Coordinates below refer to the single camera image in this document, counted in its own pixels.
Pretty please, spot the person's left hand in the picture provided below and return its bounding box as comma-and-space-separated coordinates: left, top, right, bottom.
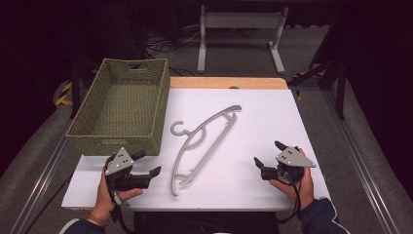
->
90, 168, 144, 222

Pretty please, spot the orange bracelet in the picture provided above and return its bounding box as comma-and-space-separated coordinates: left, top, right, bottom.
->
85, 213, 110, 229

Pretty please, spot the person's right hand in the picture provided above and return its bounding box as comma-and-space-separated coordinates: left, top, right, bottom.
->
268, 147, 316, 212

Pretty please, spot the black metal stand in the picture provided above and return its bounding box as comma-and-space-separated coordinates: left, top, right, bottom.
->
68, 58, 100, 120
286, 48, 348, 122

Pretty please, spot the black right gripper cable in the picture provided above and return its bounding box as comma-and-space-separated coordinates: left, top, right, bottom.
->
277, 174, 304, 225

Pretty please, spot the yellow black striped tape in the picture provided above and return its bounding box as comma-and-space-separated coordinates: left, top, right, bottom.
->
55, 81, 74, 107

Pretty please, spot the white metal table frame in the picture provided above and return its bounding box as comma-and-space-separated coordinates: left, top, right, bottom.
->
197, 4, 289, 75

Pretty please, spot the bundle of floor cables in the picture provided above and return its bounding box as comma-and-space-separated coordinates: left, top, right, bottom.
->
145, 27, 203, 77

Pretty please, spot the metal floor rail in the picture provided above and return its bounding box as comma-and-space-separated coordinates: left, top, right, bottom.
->
320, 90, 401, 234
9, 130, 72, 234

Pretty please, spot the grey plastic clothes hanger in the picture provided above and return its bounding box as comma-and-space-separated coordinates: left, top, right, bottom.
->
169, 104, 244, 198

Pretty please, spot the green woven basket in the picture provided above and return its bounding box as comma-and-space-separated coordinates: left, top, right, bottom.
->
65, 58, 171, 157

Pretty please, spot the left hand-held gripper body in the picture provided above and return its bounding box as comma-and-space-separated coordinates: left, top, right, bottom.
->
103, 146, 152, 193

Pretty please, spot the person's dark lap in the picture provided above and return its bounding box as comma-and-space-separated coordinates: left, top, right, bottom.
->
132, 211, 282, 234

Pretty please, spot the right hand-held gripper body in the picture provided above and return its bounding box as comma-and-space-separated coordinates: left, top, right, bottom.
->
260, 146, 318, 186

